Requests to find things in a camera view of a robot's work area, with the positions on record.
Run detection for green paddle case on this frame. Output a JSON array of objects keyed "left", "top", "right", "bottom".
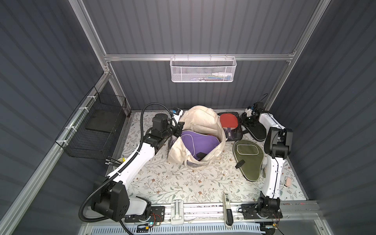
[{"left": 233, "top": 140, "right": 264, "bottom": 182}]

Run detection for black paddle case white piping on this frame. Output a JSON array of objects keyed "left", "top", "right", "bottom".
[{"left": 240, "top": 113, "right": 267, "bottom": 142}]

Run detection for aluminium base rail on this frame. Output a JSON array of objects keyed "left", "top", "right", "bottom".
[{"left": 85, "top": 201, "right": 324, "bottom": 227}]

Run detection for white clamp on rail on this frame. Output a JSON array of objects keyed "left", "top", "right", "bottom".
[{"left": 170, "top": 199, "right": 184, "bottom": 225}]

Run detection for purple paddle case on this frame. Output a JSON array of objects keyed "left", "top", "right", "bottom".
[{"left": 181, "top": 130, "right": 220, "bottom": 161}]

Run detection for black wire basket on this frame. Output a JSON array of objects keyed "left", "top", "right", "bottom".
[{"left": 55, "top": 90, "right": 127, "bottom": 160}]

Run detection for white wire mesh basket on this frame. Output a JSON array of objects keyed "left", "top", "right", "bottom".
[{"left": 169, "top": 56, "right": 237, "bottom": 83}]

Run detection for clear ping pong paddle set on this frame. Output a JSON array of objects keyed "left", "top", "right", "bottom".
[{"left": 218, "top": 112, "right": 243, "bottom": 142}]

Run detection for white cup with pens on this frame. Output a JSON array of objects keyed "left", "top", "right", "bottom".
[{"left": 105, "top": 157, "right": 126, "bottom": 170}]

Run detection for markers in white basket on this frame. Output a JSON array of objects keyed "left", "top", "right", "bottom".
[{"left": 191, "top": 72, "right": 234, "bottom": 81}]

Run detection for black corrugated cable conduit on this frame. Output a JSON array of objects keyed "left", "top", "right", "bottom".
[{"left": 78, "top": 102, "right": 177, "bottom": 223}]

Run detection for cream canvas tote bag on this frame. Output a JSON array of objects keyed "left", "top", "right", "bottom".
[{"left": 167, "top": 105, "right": 227, "bottom": 169}]

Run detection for small pink white object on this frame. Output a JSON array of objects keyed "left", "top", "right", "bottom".
[{"left": 284, "top": 177, "right": 292, "bottom": 188}]

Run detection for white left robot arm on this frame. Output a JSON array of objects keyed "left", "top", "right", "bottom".
[{"left": 89, "top": 108, "right": 184, "bottom": 222}]

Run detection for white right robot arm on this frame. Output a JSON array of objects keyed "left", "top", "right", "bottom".
[{"left": 241, "top": 101, "right": 293, "bottom": 218}]

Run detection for white black handheld tool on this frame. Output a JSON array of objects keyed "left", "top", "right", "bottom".
[{"left": 223, "top": 193, "right": 234, "bottom": 228}]

